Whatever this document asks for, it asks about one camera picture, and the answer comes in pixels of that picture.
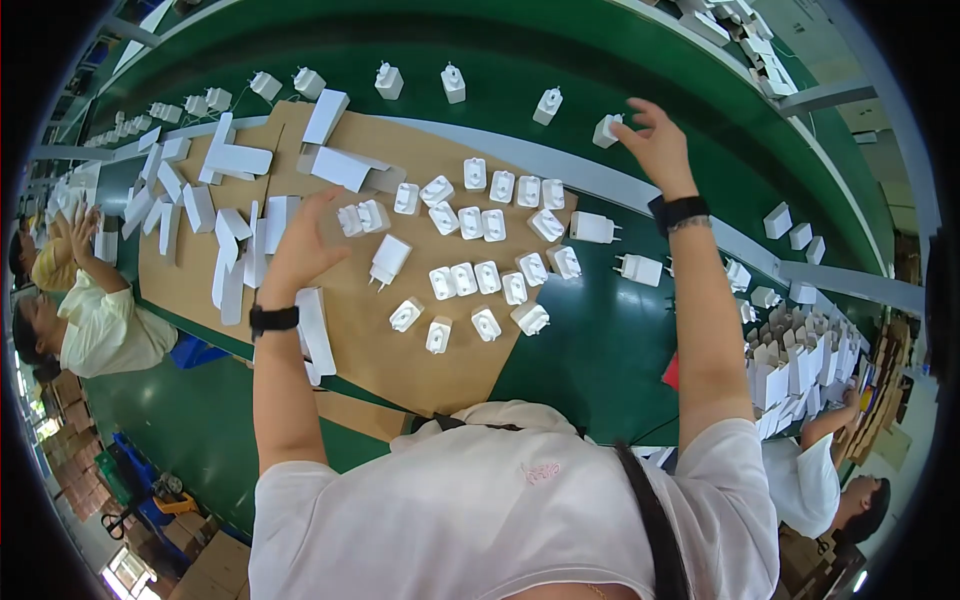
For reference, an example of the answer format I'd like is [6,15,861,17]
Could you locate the person's left hand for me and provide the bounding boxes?
[258,186,354,309]

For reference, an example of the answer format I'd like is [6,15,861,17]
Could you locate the person's right hand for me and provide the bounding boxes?
[609,97,701,201]

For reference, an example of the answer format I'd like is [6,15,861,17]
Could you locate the black wrist band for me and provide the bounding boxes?
[648,195,711,240]
[249,303,301,343]

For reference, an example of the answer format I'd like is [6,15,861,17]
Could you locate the white charger plug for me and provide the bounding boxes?
[591,113,624,150]

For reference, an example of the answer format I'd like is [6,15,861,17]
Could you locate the pile of white flat boxes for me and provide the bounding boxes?
[120,88,410,388]

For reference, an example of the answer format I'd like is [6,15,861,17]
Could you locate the large brown cardboard sheet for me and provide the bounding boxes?
[137,101,580,418]

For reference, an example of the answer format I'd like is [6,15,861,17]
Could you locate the scatter of white chargers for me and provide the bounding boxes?
[723,201,827,326]

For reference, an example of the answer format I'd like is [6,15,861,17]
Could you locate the line of white boxes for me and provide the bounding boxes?
[671,0,801,101]

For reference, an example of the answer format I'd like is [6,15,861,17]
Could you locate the blue crate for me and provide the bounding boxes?
[168,332,231,371]

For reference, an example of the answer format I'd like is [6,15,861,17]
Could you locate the small brown cardboard sheet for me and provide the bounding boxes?
[313,388,411,444]

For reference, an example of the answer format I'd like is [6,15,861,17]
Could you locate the cluster of white chargers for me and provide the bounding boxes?
[336,156,666,356]

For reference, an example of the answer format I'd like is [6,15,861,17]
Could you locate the row of white chargers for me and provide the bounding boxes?
[82,61,565,151]

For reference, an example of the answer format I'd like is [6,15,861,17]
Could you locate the green conveyor belt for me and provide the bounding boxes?
[45,0,895,280]

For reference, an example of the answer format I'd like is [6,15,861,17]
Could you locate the heap of white cartons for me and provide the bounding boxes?
[41,159,123,265]

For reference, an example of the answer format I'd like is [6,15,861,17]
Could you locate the heap of open white boxes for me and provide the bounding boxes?
[744,300,871,442]

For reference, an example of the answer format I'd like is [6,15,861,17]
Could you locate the stack of brown cartons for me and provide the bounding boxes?
[37,369,114,524]

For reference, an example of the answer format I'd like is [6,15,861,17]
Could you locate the brown cartons with tape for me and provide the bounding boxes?
[123,510,252,600]

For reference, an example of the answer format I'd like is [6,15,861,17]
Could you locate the person's body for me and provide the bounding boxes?
[247,382,781,600]

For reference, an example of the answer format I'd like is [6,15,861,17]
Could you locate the stack of flat brown cardboard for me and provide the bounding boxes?
[843,321,915,470]

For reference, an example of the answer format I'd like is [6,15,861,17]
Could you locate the open brown cartons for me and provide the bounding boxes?
[772,525,867,600]

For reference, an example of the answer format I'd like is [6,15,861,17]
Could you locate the grey conveyor rail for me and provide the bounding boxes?
[30,114,928,318]

